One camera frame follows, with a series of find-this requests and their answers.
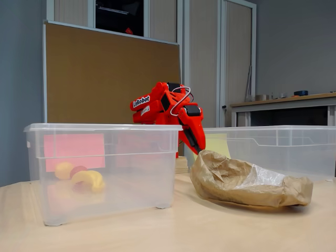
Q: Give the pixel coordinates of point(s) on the flat blue object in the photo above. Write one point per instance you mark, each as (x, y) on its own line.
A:
(301, 93)

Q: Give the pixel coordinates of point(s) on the grey tambour door cabinet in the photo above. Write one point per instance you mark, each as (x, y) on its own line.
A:
(241, 39)

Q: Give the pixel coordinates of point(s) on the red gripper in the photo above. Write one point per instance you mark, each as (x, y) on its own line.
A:
(195, 125)

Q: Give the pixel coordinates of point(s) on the small grey cup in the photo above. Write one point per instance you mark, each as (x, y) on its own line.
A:
(282, 96)

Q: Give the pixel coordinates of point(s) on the red robot arm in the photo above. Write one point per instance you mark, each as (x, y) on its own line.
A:
(149, 105)

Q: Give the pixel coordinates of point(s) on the black appliance with red logo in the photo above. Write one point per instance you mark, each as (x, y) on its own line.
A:
(118, 21)

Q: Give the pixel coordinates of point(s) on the yellow toy lemon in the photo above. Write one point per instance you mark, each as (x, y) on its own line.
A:
(63, 170)

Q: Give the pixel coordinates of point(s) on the yellow toy banana bunch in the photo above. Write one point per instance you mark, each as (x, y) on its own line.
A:
(89, 178)

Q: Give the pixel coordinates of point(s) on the leaning metal rods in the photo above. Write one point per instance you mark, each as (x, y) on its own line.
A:
(249, 86)

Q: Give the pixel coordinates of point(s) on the wooden base block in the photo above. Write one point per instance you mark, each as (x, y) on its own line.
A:
(181, 165)

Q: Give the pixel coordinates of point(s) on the red tomato toy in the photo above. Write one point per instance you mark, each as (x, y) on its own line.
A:
(78, 169)

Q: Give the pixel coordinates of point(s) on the yellow paper note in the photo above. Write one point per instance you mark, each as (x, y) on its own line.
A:
(218, 144)

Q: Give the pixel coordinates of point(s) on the brown cork pin board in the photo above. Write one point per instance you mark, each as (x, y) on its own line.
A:
(65, 52)

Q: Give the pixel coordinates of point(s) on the round metal tin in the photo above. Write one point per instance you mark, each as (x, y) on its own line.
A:
(262, 98)

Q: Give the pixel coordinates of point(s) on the low sideboard with wooden top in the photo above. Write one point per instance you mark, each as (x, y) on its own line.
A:
(288, 105)

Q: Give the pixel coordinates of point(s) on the pink paper note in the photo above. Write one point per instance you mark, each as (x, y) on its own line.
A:
(73, 149)

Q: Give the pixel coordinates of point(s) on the crumpled brown paper bag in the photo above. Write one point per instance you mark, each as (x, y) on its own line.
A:
(249, 194)

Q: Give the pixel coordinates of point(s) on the clear plastic bin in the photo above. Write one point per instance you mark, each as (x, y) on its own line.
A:
(131, 183)
(288, 157)

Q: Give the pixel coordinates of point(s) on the grey open shelf cabinet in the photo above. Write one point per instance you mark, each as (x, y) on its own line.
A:
(162, 18)

